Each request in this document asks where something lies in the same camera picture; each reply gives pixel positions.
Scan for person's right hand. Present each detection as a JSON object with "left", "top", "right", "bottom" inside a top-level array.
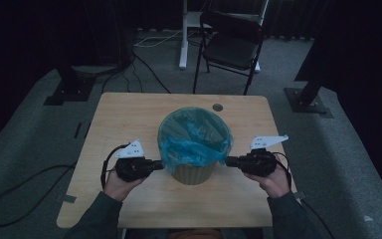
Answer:
[{"left": 244, "top": 158, "right": 291, "bottom": 199}]

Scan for hand-held gripper cable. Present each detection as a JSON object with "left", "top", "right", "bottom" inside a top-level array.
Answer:
[
  {"left": 272, "top": 151, "right": 336, "bottom": 239},
  {"left": 99, "top": 142, "right": 131, "bottom": 191}
]

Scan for thin black floor cables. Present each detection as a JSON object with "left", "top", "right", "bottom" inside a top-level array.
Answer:
[{"left": 100, "top": 49, "right": 172, "bottom": 95}]

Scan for black folding chair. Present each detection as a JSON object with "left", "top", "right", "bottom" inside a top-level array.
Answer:
[{"left": 192, "top": 11, "right": 267, "bottom": 97}]

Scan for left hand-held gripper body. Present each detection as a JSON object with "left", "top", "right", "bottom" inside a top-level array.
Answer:
[{"left": 114, "top": 138, "right": 155, "bottom": 183}]

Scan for black tape strips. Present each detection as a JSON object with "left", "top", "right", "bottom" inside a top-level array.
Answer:
[{"left": 73, "top": 121, "right": 92, "bottom": 140}]

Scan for thick black floor cable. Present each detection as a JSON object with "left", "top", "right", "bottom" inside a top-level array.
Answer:
[{"left": 0, "top": 161, "right": 78, "bottom": 229}]

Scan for person's left hand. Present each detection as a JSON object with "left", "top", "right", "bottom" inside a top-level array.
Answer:
[{"left": 102, "top": 169, "right": 147, "bottom": 203}]

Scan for blue plastic bin bag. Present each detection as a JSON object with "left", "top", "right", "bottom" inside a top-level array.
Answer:
[{"left": 157, "top": 106, "right": 234, "bottom": 174}]

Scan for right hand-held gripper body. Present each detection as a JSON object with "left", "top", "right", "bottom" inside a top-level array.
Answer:
[{"left": 237, "top": 133, "right": 289, "bottom": 178}]

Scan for black metal stand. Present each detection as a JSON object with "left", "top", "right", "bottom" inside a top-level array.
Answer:
[
  {"left": 43, "top": 64, "right": 97, "bottom": 108},
  {"left": 284, "top": 78, "right": 334, "bottom": 120}
]

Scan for white floor cable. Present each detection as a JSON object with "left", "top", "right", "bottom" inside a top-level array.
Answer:
[{"left": 133, "top": 28, "right": 184, "bottom": 49}]

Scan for left hand-held gripper cable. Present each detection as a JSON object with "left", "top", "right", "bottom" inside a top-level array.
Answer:
[{"left": 99, "top": 142, "right": 131, "bottom": 191}]

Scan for green plastic waste bin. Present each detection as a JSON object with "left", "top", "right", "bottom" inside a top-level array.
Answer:
[{"left": 170, "top": 160, "right": 219, "bottom": 186}]

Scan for right hand-held gripper cable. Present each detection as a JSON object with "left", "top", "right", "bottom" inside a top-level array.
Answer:
[{"left": 272, "top": 151, "right": 336, "bottom": 239}]

